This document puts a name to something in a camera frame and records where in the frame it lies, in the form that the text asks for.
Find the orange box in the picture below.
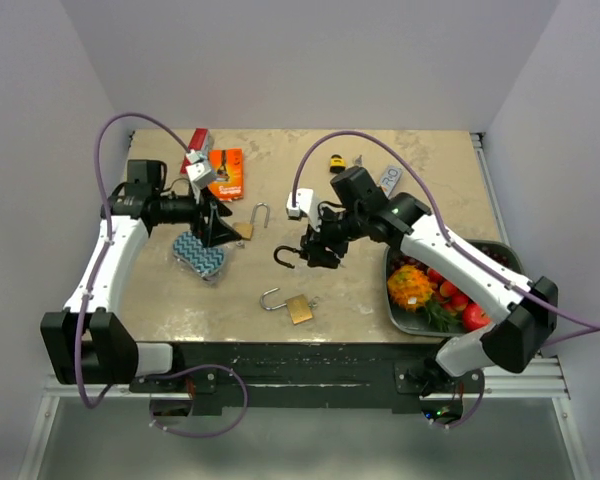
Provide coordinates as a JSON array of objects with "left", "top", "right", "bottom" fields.
[{"left": 209, "top": 148, "right": 244, "bottom": 202}]

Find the small brass padlock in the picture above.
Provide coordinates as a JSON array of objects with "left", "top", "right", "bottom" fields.
[{"left": 233, "top": 202, "right": 271, "bottom": 241}]

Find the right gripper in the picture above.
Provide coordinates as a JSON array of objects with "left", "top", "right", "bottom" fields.
[{"left": 301, "top": 204, "right": 367, "bottom": 269}]

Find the dark grapes bunch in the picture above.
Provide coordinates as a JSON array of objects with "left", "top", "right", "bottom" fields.
[{"left": 387, "top": 240, "right": 522, "bottom": 273}]

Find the yellow padlock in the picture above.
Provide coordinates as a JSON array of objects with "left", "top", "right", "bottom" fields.
[{"left": 329, "top": 154, "right": 347, "bottom": 174}]

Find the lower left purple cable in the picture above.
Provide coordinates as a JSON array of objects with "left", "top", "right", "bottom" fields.
[{"left": 148, "top": 364, "right": 250, "bottom": 440}]

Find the grey fruit tray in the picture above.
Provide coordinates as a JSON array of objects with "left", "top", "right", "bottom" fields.
[{"left": 382, "top": 238, "right": 526, "bottom": 337}]

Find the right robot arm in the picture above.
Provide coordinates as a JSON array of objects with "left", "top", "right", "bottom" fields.
[{"left": 286, "top": 167, "right": 558, "bottom": 393}]

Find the black mounting base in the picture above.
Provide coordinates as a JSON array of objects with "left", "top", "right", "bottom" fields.
[{"left": 130, "top": 342, "right": 484, "bottom": 415}]

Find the purple cable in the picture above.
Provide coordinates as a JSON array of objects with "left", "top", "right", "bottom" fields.
[
  {"left": 290, "top": 130, "right": 600, "bottom": 332},
  {"left": 148, "top": 364, "right": 250, "bottom": 440},
  {"left": 74, "top": 112, "right": 191, "bottom": 410},
  {"left": 427, "top": 382, "right": 491, "bottom": 430}
]

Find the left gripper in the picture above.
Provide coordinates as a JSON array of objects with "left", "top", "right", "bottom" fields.
[{"left": 154, "top": 182, "right": 242, "bottom": 248}]

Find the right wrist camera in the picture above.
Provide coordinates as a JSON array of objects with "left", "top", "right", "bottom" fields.
[{"left": 286, "top": 188, "right": 320, "bottom": 223}]

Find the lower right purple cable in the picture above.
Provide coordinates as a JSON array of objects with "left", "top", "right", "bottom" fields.
[{"left": 427, "top": 382, "right": 491, "bottom": 430}]

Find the blue zigzag pouch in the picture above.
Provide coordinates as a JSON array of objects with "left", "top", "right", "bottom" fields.
[{"left": 172, "top": 232, "right": 227, "bottom": 282}]

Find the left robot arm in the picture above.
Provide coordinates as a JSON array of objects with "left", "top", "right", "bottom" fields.
[{"left": 40, "top": 153, "right": 241, "bottom": 392}]

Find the red lychee cluster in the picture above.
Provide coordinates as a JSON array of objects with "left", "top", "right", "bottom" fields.
[{"left": 426, "top": 268, "right": 471, "bottom": 314}]

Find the red apple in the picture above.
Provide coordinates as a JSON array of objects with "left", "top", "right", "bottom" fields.
[{"left": 462, "top": 303, "right": 491, "bottom": 332}]

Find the large brass padlock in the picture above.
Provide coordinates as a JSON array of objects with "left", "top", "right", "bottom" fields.
[{"left": 259, "top": 287, "right": 319, "bottom": 325}]

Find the red box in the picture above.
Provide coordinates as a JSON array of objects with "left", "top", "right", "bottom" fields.
[{"left": 188, "top": 128, "right": 214, "bottom": 160}]

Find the silver toothpaste box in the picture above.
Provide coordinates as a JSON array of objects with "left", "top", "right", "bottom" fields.
[{"left": 378, "top": 165, "right": 403, "bottom": 198}]

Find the black padlock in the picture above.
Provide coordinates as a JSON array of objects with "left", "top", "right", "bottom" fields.
[{"left": 272, "top": 243, "right": 341, "bottom": 270}]

